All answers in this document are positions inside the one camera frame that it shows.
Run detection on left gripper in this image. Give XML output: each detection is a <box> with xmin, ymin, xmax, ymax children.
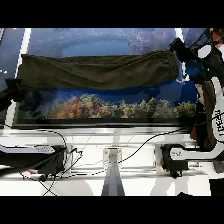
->
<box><xmin>4</xmin><ymin>77</ymin><xmax>25</xmax><ymax>103</ymax></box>

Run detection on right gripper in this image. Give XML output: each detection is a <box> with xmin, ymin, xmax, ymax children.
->
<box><xmin>168</xmin><ymin>37</ymin><xmax>193</xmax><ymax>63</ymax></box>

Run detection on dark green pants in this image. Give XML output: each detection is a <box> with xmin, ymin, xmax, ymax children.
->
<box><xmin>15</xmin><ymin>49</ymin><xmax>181</xmax><ymax>92</ymax></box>

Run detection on red garment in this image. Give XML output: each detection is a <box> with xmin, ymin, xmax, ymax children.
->
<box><xmin>213</xmin><ymin>28</ymin><xmax>224</xmax><ymax>44</ymax></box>

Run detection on black cable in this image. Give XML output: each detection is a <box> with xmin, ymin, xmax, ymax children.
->
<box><xmin>0</xmin><ymin>123</ymin><xmax>84</xmax><ymax>197</ymax></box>
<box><xmin>117</xmin><ymin>123</ymin><xmax>201</xmax><ymax>165</ymax></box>

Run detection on silver frame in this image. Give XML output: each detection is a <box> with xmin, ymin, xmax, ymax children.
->
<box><xmin>0</xmin><ymin>125</ymin><xmax>224</xmax><ymax>197</ymax></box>

